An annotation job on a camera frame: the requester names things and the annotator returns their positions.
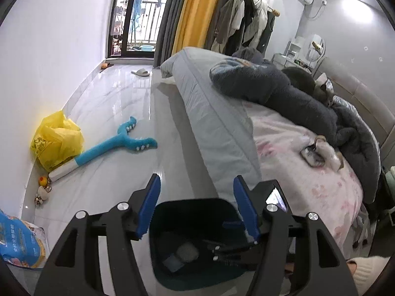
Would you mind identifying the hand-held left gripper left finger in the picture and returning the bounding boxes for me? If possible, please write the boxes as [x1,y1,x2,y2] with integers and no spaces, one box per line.
[33,173,161,296]

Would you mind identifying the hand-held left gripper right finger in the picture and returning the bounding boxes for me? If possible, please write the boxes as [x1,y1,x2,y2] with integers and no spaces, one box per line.
[233,175,360,296]

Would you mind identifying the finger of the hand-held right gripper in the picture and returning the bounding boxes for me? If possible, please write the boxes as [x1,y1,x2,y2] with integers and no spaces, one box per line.
[212,251,258,265]
[202,240,257,250]

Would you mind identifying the dark trash bin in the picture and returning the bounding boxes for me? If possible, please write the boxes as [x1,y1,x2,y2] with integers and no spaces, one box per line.
[149,198,266,290]

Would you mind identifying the pink printed bed sheet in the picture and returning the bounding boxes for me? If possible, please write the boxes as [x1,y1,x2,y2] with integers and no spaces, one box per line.
[251,101,365,253]

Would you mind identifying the grey round item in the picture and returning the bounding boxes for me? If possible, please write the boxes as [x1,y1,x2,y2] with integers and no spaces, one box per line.
[175,242,199,261]

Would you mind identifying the grey white fluffy item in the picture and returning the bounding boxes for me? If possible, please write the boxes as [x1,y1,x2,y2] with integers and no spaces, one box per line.
[301,135,344,169]

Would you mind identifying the small blue box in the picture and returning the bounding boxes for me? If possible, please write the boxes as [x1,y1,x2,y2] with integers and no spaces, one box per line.
[162,253,186,272]

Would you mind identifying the blue plush stick toy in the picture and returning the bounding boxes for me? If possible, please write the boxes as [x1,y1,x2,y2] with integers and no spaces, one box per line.
[49,116,158,182]

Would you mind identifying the dark fluffy blanket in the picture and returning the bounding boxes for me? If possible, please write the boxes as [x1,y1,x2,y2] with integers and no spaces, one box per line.
[209,48,382,204]

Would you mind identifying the small white plush toy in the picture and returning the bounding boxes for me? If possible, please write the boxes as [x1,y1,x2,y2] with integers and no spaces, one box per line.
[34,186,53,207]

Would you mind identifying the grey quilt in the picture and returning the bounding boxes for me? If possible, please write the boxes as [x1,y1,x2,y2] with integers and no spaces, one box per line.
[160,47,263,198]

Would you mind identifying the yellow plastic bag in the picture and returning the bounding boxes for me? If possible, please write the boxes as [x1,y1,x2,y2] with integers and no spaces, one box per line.
[30,111,84,172]

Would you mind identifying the grey cat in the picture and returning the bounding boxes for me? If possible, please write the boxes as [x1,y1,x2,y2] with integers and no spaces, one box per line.
[282,66,336,106]

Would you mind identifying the beige padded headboard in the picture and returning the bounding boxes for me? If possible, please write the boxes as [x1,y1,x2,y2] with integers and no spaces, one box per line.
[314,57,395,161]

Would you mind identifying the blue printed bag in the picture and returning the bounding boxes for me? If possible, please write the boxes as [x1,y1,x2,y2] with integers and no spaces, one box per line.
[0,209,50,269]

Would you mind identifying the white vanity table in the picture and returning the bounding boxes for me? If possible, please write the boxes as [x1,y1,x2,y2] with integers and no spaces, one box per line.
[272,37,311,72]

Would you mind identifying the round mirror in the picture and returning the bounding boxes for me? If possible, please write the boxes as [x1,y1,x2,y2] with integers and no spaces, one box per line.
[305,34,326,63]

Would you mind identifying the hanging dark trousers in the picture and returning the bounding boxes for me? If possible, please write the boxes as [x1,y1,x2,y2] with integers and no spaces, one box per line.
[257,9,276,55]

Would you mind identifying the hanging white coat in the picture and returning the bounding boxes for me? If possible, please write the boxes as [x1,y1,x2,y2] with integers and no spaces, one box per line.
[244,0,270,49]

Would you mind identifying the hanging black garment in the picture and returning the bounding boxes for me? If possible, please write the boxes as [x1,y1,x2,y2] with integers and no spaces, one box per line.
[235,0,263,47]

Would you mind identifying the yellow curtain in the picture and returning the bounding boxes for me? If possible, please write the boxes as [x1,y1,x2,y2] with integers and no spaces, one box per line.
[171,0,227,57]

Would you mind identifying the black balcony door frame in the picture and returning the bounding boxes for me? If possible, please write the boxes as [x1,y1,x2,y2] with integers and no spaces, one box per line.
[106,0,173,60]

